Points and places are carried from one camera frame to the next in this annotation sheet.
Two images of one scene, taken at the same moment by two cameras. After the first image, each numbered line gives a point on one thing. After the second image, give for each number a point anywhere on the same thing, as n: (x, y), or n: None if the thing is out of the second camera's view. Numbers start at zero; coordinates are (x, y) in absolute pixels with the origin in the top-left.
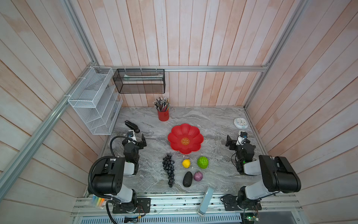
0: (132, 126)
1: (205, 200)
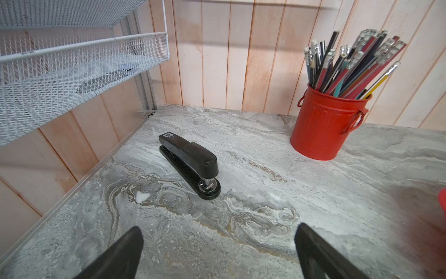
0: (197, 165)
1: None
